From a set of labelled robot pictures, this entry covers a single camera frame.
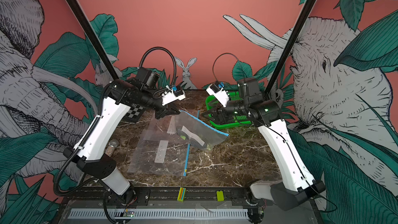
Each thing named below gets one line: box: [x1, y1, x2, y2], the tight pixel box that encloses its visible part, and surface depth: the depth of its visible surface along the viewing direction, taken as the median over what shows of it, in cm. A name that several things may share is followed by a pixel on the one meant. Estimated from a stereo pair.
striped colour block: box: [177, 187, 187, 203], surface depth 74 cm
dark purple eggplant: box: [176, 125, 209, 150], surface depth 79 cm
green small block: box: [216, 190, 225, 202], surface depth 76 cm
